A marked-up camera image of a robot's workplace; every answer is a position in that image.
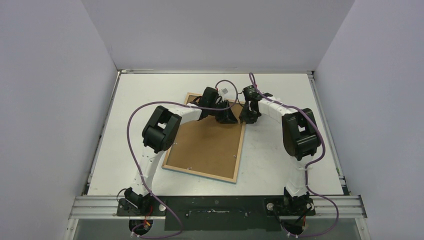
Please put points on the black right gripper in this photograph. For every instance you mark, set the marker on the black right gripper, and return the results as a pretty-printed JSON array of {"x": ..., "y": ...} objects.
[{"x": 250, "y": 110}]

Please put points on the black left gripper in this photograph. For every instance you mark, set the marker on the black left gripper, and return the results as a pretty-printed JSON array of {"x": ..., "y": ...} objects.
[{"x": 226, "y": 117}]

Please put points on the brown cardboard backing board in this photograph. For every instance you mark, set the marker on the brown cardboard backing board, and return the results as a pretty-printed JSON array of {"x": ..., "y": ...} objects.
[{"x": 205, "y": 149}]

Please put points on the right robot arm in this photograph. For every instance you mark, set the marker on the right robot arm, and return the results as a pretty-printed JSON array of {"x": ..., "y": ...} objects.
[{"x": 300, "y": 141}]

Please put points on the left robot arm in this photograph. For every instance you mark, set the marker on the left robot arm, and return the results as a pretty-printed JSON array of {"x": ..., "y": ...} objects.
[{"x": 159, "y": 135}]

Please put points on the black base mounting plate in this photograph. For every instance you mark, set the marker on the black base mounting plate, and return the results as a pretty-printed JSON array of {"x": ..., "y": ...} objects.
[{"x": 220, "y": 213}]

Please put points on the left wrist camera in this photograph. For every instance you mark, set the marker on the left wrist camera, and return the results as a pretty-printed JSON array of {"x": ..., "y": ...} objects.
[{"x": 222, "y": 92}]

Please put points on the aluminium front rail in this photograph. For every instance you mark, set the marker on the aluminium front rail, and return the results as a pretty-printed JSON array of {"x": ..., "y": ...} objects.
[{"x": 106, "y": 207}]

